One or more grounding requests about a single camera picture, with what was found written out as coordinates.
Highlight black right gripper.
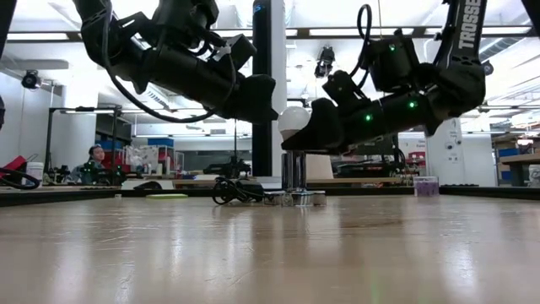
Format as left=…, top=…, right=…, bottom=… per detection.
left=281, top=97, right=392, bottom=155

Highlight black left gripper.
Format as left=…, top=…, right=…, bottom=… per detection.
left=185, top=57, right=279, bottom=126

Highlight white lightbulb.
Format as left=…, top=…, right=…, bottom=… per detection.
left=277, top=106, right=312, bottom=142

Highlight chrome lamp base with socket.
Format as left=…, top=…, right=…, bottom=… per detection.
left=263, top=149, right=328, bottom=208

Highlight beige lampshade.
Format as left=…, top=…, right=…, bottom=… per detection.
left=305, top=153, right=335, bottom=180

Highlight black monitor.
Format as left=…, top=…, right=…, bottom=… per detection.
left=348, top=133, right=400, bottom=156

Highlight blue storage bin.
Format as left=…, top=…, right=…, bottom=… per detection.
left=147, top=137, right=176, bottom=149

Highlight clear container purple contents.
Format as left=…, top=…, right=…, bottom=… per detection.
left=413, top=176, right=440, bottom=198

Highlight black background robot device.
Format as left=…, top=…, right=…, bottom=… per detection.
left=78, top=161, right=128, bottom=187

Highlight person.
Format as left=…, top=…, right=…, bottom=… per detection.
left=69, top=144, right=106, bottom=185

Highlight wooden desk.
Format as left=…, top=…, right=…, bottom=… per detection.
left=499, top=152, right=540, bottom=187

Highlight white bucket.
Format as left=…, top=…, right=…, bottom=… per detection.
left=25, top=161, right=46, bottom=187

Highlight red object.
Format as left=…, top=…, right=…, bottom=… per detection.
left=0, top=155, right=28, bottom=178

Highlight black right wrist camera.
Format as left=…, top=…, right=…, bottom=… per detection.
left=322, top=69, right=366, bottom=105

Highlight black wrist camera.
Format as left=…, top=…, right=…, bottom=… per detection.
left=322, top=69, right=366, bottom=105
left=213, top=33, right=257, bottom=71

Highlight black upright post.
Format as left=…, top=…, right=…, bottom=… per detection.
left=251, top=0, right=273, bottom=177

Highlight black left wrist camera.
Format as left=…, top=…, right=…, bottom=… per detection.
left=213, top=33, right=257, bottom=71

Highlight black lamp power cord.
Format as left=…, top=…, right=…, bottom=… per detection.
left=210, top=176, right=266, bottom=206

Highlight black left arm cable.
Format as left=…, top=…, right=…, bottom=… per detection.
left=100, top=0, right=238, bottom=124

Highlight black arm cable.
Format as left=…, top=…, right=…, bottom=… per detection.
left=100, top=0, right=238, bottom=124
left=356, top=3, right=375, bottom=78

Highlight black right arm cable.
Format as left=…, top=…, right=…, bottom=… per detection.
left=356, top=3, right=375, bottom=78

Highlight black metal frame stand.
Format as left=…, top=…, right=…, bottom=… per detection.
left=45, top=105, right=124, bottom=185

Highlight black table edge rail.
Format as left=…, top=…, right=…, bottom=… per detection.
left=0, top=185, right=540, bottom=208

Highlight black rig frame bar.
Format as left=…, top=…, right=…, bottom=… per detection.
left=0, top=0, right=19, bottom=58
left=521, top=0, right=540, bottom=27

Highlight black looped hose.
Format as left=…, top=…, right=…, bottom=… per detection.
left=0, top=167, right=41, bottom=191

